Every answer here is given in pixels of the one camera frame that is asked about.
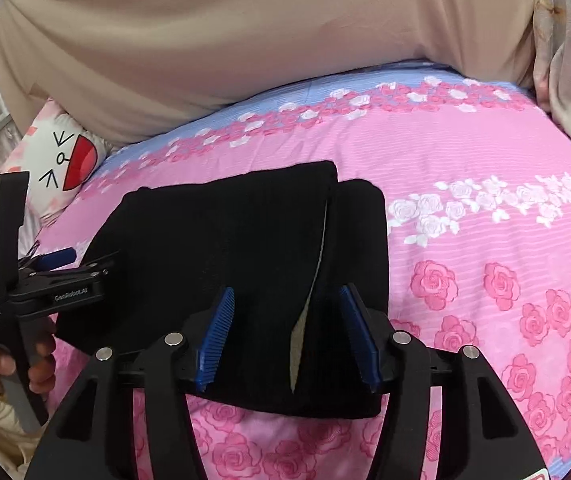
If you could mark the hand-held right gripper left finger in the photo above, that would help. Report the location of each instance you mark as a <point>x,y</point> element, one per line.
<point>218,335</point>

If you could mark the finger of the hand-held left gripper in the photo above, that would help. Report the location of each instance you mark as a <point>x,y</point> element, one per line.
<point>103,265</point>
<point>55,257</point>

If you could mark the black pants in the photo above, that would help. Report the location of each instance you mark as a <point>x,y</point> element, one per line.
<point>215,230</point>

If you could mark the white cartoon face pillow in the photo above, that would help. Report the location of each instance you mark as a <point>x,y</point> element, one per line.
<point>45,160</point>

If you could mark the person's left forearm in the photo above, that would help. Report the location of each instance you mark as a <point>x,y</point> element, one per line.
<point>0,425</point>

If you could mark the pink floral bedsheet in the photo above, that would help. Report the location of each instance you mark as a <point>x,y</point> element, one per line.
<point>465,160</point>

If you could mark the beige padded headboard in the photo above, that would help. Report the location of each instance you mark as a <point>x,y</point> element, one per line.
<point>215,35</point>

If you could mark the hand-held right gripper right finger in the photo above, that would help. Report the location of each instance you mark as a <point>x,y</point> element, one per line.
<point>360,340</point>

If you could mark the person's left hand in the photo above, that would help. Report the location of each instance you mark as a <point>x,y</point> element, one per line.
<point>43,360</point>

